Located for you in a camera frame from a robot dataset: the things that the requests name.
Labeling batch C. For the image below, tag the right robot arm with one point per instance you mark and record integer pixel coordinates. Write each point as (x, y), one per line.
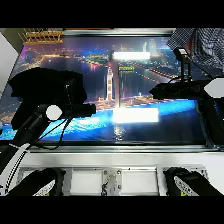
(213, 116)

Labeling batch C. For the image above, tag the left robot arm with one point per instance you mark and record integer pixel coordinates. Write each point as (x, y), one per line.
(31, 126)

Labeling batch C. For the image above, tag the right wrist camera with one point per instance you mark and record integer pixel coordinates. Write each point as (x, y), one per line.
(182, 58)

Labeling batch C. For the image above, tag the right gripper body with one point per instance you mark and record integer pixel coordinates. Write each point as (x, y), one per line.
(176, 90)

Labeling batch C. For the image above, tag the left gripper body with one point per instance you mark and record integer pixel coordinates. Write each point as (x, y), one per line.
(80, 110)

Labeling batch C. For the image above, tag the checked shirt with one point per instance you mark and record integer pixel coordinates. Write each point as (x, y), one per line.
(208, 43)

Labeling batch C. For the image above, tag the black garment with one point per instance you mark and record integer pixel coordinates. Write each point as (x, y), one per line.
(36, 85)

